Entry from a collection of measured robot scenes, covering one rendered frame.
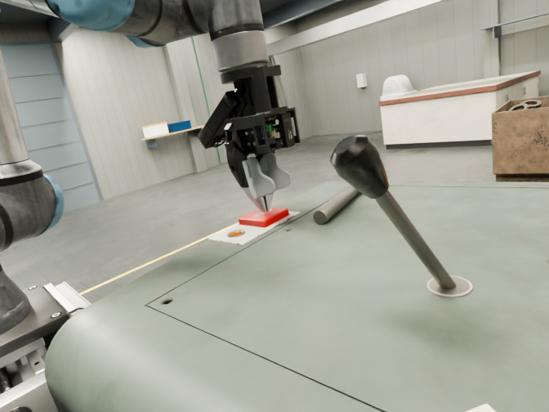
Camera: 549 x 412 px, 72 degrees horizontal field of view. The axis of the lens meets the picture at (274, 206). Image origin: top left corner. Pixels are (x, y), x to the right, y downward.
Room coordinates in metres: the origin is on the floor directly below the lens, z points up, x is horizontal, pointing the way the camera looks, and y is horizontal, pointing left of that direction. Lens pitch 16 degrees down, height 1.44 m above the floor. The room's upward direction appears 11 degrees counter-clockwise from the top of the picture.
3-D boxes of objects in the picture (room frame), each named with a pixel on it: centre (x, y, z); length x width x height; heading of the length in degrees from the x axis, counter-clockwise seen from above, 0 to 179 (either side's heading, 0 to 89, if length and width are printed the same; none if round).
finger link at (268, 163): (0.57, -0.01, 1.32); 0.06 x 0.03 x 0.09; 46
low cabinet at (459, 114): (7.79, -4.17, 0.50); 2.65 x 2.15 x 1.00; 131
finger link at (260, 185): (0.55, 0.01, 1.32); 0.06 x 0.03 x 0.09; 46
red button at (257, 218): (0.58, 0.02, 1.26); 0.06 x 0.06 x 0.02; 46
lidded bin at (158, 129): (8.89, 2.35, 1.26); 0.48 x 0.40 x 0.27; 131
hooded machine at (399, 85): (9.89, -3.68, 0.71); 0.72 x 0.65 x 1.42; 41
